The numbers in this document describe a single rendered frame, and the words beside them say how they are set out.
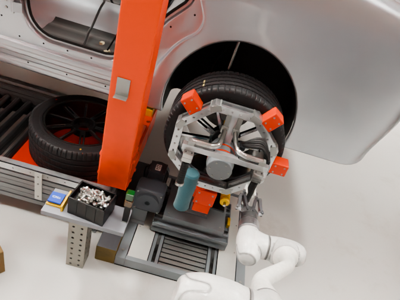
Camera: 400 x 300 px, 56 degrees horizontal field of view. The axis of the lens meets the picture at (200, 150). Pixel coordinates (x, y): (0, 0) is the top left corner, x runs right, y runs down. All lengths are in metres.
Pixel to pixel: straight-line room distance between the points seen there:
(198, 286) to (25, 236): 1.68
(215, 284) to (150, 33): 1.01
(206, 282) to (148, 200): 1.34
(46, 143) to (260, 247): 1.41
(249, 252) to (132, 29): 1.00
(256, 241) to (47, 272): 1.29
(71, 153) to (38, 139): 0.22
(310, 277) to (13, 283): 1.85
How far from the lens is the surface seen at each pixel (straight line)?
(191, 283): 1.05
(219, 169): 1.87
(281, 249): 1.59
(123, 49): 1.67
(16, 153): 2.68
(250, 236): 1.60
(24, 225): 2.62
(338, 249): 3.15
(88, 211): 1.99
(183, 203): 2.09
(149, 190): 2.31
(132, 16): 1.61
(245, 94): 1.90
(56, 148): 2.36
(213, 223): 2.49
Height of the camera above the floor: 2.01
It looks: 36 degrees down
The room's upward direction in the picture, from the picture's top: 18 degrees clockwise
